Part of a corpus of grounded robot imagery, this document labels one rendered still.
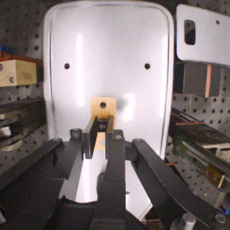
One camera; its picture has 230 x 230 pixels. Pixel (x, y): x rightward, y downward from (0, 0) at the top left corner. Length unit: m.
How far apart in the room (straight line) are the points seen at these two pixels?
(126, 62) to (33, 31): 0.49
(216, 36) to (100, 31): 0.21
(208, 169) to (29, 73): 0.29
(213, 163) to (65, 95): 0.25
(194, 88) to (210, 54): 0.07
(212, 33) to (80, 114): 0.28
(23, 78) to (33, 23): 0.47
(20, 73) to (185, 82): 0.27
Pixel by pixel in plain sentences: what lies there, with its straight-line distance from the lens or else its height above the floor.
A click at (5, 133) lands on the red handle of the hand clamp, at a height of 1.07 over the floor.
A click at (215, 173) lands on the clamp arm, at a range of 0.22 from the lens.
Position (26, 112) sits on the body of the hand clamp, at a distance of 0.26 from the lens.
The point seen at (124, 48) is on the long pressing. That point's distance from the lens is 0.23.
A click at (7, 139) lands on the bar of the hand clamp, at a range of 0.22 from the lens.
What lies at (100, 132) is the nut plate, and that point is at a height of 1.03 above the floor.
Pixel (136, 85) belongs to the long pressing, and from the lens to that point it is 0.23.
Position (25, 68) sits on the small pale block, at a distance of 0.22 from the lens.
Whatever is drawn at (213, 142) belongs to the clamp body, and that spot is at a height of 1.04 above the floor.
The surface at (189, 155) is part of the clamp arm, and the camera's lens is 0.26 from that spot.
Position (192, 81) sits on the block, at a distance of 0.29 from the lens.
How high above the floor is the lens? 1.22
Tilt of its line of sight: 76 degrees down
